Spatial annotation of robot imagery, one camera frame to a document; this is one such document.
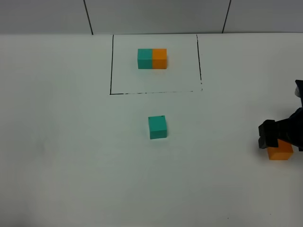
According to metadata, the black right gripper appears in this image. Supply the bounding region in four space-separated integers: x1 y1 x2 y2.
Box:
258 79 303 152

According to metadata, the orange template block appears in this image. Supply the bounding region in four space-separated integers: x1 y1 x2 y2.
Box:
152 49 167 69

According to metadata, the green template block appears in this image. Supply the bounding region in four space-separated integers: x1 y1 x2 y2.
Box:
137 49 152 69

